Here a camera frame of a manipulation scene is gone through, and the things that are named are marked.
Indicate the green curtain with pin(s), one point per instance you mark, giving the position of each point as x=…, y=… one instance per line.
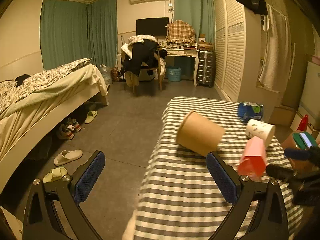
x=197, y=13
x=72, y=30

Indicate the blue laundry basket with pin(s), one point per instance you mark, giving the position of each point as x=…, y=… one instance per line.
x=174, y=74

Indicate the black monitor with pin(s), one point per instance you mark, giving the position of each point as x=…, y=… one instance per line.
x=152, y=26

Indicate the green slipper under bed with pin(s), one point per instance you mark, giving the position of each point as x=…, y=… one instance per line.
x=90, y=116

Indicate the black hanging bag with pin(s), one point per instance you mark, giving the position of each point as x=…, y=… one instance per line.
x=257, y=6

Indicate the bed with floral bedding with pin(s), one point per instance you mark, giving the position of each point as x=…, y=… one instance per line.
x=25, y=123

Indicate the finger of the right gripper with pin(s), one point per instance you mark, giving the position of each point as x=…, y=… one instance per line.
x=311, y=154
x=281, y=173

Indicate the white louvered wardrobe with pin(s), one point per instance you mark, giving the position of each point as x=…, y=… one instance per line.
x=238, y=45

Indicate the black suitcase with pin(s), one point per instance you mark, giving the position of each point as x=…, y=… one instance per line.
x=206, y=68

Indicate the red bottle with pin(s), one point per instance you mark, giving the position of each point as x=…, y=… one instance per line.
x=303, y=125

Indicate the cardboard box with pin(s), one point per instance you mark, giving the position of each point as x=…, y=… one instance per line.
x=282, y=116

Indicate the red white sneaker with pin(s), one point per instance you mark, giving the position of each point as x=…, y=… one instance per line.
x=73, y=125

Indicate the blue tissue pack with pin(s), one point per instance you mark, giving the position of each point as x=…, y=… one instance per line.
x=250, y=110

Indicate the green curtain left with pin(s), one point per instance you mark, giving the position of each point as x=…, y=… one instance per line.
x=72, y=30

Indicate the green curtain right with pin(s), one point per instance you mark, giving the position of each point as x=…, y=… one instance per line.
x=197, y=13

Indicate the wooden chair with clothes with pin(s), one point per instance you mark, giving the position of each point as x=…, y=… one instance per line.
x=142, y=52

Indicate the water jug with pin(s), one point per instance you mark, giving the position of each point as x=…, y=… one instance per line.
x=106, y=73

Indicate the white desk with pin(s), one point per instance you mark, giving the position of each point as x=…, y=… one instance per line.
x=186, y=53

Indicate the green phone stand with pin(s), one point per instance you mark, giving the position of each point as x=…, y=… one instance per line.
x=304, y=140

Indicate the plaid cloth cover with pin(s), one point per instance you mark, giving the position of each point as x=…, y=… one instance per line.
x=180, y=32

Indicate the gray checkered tablecloth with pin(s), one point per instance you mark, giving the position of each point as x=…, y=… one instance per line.
x=178, y=197

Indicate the white slipper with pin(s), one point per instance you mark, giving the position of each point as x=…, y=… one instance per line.
x=65, y=157

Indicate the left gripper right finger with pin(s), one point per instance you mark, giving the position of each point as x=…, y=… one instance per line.
x=269, y=220

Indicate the hanging white towel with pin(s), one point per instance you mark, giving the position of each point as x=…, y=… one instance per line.
x=276, y=67

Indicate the white patterned paper cup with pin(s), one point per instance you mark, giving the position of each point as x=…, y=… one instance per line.
x=263, y=130

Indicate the brown paper cup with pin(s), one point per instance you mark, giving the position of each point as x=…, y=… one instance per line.
x=199, y=134

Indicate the green slipper near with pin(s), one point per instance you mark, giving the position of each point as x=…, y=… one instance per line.
x=55, y=174

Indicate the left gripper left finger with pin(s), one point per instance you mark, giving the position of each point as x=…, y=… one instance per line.
x=41, y=220

